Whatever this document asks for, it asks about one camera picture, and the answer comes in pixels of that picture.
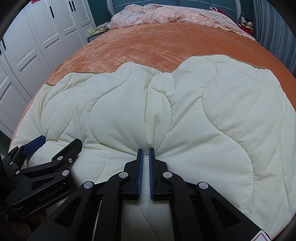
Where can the blue padded headboard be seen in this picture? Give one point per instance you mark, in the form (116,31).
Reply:
(161,2)

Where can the plush toy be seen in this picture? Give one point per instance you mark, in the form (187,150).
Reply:
(246,22)

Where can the white wardrobe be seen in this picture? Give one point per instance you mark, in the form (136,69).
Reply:
(34,46)

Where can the red cloth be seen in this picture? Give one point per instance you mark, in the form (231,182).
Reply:
(247,31)

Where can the pale yellow cloth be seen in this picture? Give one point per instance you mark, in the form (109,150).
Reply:
(99,29)

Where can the grey curtain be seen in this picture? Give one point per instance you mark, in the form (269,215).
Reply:
(275,27)

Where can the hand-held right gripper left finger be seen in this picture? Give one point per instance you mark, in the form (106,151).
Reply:
(139,173)

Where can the cream quilted jacket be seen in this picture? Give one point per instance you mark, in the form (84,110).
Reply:
(196,139)

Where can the orange bed blanket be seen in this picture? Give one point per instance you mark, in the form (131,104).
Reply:
(150,44)

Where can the dark nightstand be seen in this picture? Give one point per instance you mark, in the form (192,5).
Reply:
(94,38)

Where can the pink floral quilt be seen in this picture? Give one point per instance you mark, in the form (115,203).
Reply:
(173,15)

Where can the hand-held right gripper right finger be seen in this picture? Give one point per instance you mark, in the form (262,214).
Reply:
(151,173)

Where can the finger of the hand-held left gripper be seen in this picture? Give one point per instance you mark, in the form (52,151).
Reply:
(68,148)
(34,143)

